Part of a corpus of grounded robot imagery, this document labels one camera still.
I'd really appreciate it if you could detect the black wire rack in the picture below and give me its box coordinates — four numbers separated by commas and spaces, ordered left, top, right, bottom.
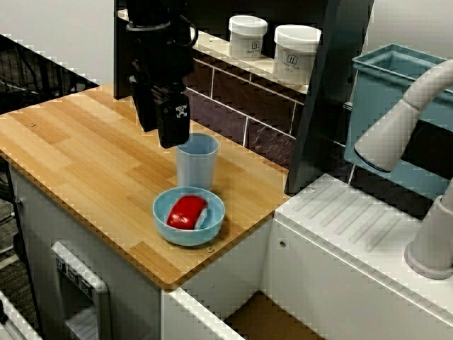
0, 33, 101, 114

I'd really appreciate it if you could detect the white toy kitchen cabinet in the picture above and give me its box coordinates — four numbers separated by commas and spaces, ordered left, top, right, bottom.
8, 164, 164, 340

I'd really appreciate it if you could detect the pale blue plastic cup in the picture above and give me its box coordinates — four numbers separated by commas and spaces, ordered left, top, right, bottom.
176, 132, 220, 191

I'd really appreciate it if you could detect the dark hutch frame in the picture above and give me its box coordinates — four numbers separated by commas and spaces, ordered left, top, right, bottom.
113, 0, 375, 196

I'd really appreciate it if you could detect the cream shelf board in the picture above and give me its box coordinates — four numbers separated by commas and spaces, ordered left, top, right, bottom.
117, 8, 311, 95

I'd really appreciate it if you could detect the small white plastic jar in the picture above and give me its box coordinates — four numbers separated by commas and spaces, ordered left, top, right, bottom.
228, 15, 269, 61

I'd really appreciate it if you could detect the white plastic jar with label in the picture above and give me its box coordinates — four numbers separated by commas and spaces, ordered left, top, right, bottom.
273, 24, 322, 86

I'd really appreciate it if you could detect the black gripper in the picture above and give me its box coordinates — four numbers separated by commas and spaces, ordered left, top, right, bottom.
126, 16, 197, 149

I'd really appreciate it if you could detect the white toy sink unit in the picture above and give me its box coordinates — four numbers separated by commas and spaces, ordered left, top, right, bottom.
161, 173, 453, 340

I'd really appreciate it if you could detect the purple tile backsplash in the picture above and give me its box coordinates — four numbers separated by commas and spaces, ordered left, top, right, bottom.
183, 58, 307, 169

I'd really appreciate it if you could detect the red and white toy sushi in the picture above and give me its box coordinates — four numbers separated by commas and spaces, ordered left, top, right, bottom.
166, 194, 210, 231

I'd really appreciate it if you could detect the grey toy faucet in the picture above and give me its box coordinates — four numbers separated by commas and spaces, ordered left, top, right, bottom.
353, 59, 453, 281

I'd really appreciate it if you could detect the teal plastic bin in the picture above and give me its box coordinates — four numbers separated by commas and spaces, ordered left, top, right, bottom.
345, 43, 453, 201

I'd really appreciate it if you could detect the light blue bowl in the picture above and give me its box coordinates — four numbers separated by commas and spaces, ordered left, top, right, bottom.
152, 186, 227, 247

